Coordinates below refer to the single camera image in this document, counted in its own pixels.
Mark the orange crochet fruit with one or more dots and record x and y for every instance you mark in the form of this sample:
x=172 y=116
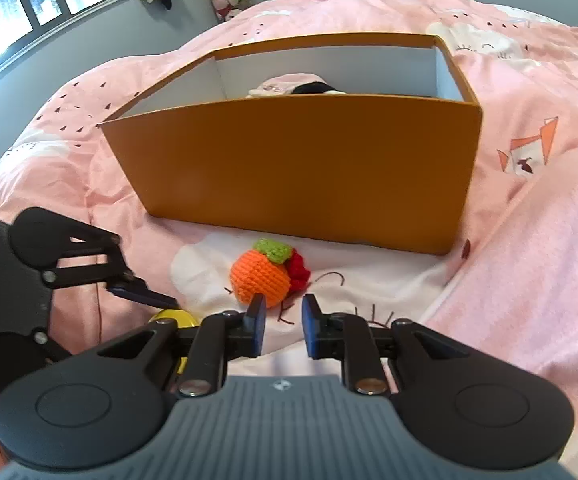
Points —
x=256 y=272

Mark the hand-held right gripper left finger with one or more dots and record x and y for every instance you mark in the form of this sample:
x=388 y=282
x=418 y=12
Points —
x=255 y=325

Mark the yellow toy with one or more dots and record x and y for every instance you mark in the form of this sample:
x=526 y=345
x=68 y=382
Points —
x=174 y=319

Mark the pink printed blanket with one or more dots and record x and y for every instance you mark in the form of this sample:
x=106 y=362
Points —
x=519 y=260

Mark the red crochet piece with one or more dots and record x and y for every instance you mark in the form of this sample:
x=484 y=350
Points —
x=299 y=270

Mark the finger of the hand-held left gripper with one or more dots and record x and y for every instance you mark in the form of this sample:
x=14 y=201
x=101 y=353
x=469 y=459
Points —
x=139 y=295
x=49 y=347

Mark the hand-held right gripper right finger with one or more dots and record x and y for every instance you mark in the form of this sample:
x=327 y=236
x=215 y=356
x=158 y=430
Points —
x=311 y=325

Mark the white plush with black ear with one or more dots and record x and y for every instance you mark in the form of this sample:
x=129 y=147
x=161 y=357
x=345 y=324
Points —
x=314 y=89

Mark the orange cardboard box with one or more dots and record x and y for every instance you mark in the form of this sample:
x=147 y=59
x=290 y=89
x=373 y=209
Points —
x=294 y=170

